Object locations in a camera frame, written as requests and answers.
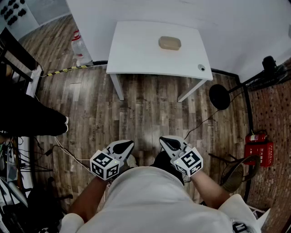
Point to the white metal frame rack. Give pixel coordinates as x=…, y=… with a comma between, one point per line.
x=259, y=215

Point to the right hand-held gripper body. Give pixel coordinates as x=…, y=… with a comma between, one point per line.
x=188, y=160

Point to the small round grey cap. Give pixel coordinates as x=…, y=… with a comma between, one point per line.
x=201, y=67

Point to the cluster of black wall items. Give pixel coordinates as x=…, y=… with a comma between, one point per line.
x=12, y=11

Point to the dark round wicker chair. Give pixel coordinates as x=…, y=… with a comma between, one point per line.
x=236, y=175

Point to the red fire extinguisher box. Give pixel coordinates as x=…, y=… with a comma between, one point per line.
x=261, y=154

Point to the person's right forearm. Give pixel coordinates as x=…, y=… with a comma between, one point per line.
x=207, y=188

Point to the large clear water bottle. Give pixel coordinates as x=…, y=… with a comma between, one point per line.
x=80, y=51

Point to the white power strip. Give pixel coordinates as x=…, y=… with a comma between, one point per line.
x=34, y=82

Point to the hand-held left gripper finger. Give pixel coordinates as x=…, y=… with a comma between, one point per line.
x=122, y=141
x=127, y=153

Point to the red fire extinguisher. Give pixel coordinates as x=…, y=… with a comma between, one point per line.
x=255, y=137

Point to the black metal rack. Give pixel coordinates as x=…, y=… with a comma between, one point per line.
x=16, y=52

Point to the person's white shirt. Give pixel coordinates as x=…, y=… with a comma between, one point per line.
x=150, y=204

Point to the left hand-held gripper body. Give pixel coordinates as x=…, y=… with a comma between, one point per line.
x=104, y=167

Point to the clear plastic rectangular tray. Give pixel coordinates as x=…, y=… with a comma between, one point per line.
x=169, y=48

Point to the white table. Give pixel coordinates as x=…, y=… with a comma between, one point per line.
x=136, y=50

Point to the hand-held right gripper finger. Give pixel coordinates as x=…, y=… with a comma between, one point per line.
x=178, y=138
x=167, y=151

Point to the person's left forearm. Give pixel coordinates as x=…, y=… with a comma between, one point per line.
x=88, y=198

